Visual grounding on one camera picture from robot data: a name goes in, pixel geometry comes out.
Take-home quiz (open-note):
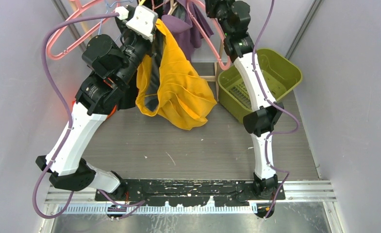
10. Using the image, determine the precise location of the wooden clothes rack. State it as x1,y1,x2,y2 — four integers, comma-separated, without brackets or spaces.
69,0,232,100

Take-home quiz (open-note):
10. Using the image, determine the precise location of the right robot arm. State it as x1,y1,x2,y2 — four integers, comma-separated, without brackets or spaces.
205,0,283,200

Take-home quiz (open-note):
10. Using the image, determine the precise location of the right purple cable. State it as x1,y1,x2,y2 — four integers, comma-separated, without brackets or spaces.
252,0,301,222

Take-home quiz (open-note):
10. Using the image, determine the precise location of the orange cloth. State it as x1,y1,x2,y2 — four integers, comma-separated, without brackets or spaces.
72,100,117,119

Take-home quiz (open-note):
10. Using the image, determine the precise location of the pink empty hanger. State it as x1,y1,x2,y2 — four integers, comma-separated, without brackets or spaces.
46,0,105,60

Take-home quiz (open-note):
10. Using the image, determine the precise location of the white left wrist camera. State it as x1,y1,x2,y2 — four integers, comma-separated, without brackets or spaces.
126,5,158,43

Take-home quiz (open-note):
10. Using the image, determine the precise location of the pink plastic hanger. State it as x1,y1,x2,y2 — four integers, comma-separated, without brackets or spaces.
185,0,232,70

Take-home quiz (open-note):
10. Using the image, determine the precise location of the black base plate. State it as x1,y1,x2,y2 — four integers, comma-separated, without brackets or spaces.
108,179,285,207

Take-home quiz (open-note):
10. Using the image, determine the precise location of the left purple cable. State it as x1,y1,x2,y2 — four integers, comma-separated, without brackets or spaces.
32,6,146,222

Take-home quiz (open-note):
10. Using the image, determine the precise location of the purple cable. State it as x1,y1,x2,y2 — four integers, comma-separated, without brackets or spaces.
32,6,146,222
252,0,301,222

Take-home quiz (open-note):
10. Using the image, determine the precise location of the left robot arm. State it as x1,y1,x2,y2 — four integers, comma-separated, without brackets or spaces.
36,5,158,200

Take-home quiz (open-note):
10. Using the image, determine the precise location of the purple skirt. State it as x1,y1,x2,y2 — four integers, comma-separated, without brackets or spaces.
162,0,214,61

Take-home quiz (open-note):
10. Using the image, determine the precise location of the yellow skirt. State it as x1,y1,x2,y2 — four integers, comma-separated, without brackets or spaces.
135,19,216,130

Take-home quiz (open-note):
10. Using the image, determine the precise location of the green plastic basket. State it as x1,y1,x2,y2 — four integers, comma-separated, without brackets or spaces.
217,48,303,124

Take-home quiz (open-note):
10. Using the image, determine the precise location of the black skirt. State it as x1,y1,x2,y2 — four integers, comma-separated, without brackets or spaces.
137,0,167,19

